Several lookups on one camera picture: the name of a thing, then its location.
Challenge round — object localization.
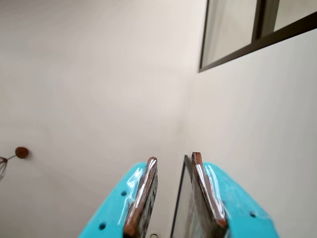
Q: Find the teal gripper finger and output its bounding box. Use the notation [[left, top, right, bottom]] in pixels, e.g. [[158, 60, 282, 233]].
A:
[[190, 151, 280, 238], [78, 156, 159, 238]]

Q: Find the black framed picture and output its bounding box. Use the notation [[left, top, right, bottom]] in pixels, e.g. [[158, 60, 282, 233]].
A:
[[170, 155, 203, 238]]

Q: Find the dark framed window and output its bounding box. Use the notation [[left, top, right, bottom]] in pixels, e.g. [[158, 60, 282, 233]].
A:
[[198, 0, 317, 73]]

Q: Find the wire cage pendant lamp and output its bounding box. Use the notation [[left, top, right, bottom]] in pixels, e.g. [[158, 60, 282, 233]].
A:
[[0, 154, 17, 183]]

